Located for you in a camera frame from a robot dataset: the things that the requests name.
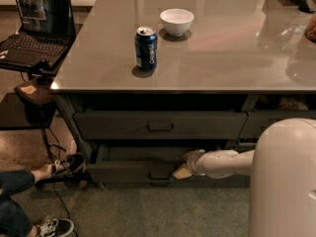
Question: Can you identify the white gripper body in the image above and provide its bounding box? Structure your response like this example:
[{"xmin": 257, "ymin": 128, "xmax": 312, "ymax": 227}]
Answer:
[{"xmin": 186, "ymin": 149, "xmax": 205, "ymax": 176}]

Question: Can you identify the grey drawer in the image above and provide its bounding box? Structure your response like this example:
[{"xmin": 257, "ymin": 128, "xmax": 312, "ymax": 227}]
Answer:
[
  {"xmin": 235, "ymin": 142, "xmax": 257, "ymax": 151},
  {"xmin": 99, "ymin": 181, "xmax": 250, "ymax": 189},
  {"xmin": 73, "ymin": 111, "xmax": 247, "ymax": 139},
  {"xmin": 239, "ymin": 110, "xmax": 316, "ymax": 138},
  {"xmin": 88, "ymin": 140, "xmax": 222, "ymax": 183}
]

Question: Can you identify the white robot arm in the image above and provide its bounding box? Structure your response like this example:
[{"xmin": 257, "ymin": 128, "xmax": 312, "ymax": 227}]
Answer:
[{"xmin": 174, "ymin": 118, "xmax": 316, "ymax": 237}]

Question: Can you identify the black open laptop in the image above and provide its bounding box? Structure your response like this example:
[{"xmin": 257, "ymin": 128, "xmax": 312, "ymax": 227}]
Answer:
[{"xmin": 0, "ymin": 0, "xmax": 76, "ymax": 70}]

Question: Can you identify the black sneaker upper foot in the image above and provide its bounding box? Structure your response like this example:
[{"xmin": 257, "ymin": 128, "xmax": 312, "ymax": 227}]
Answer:
[{"xmin": 51, "ymin": 153, "xmax": 84, "ymax": 176}]

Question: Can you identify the black sneaker foot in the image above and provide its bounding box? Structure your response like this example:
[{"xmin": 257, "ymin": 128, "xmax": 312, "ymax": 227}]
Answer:
[
  {"xmin": 36, "ymin": 218, "xmax": 74, "ymax": 237},
  {"xmin": 51, "ymin": 153, "xmax": 84, "ymax": 176}
]

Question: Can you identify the blue soda can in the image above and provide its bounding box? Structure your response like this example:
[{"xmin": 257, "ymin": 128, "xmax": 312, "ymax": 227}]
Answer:
[{"xmin": 135, "ymin": 26, "xmax": 157, "ymax": 70}]

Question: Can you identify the white ceramic bowl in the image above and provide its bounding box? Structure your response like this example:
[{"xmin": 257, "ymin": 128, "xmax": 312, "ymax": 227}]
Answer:
[{"xmin": 160, "ymin": 9, "xmax": 195, "ymax": 37}]

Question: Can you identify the black sneaker lower foot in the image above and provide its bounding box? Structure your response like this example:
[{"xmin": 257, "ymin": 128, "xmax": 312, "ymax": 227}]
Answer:
[{"xmin": 36, "ymin": 218, "xmax": 74, "ymax": 237}]

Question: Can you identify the black laptop stand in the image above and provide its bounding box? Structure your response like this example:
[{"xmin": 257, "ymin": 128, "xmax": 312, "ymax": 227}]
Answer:
[{"xmin": 0, "ymin": 62, "xmax": 95, "ymax": 187}]

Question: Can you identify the black device with note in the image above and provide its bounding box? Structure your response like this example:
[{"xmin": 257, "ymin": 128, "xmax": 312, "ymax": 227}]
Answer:
[{"xmin": 14, "ymin": 78, "xmax": 55, "ymax": 108}]

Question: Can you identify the blue jeans upper leg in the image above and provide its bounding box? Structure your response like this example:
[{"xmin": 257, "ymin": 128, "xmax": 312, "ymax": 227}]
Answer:
[{"xmin": 0, "ymin": 170, "xmax": 35, "ymax": 198}]

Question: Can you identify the blue jeans leg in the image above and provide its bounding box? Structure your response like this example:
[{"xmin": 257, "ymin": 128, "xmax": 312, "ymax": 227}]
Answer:
[
  {"xmin": 0, "ymin": 170, "xmax": 35, "ymax": 198},
  {"xmin": 0, "ymin": 197, "xmax": 33, "ymax": 237}
]

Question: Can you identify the brown object right edge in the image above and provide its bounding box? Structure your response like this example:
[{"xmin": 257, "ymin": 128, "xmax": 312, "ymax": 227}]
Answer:
[{"xmin": 305, "ymin": 14, "xmax": 316, "ymax": 42}]

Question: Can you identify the blue jeans lower leg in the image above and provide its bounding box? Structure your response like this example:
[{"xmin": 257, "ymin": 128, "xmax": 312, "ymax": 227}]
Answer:
[{"xmin": 0, "ymin": 197, "xmax": 33, "ymax": 237}]

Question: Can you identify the black floor cable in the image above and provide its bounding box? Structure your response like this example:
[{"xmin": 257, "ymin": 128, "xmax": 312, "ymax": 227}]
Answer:
[{"xmin": 47, "ymin": 127, "xmax": 79, "ymax": 237}]

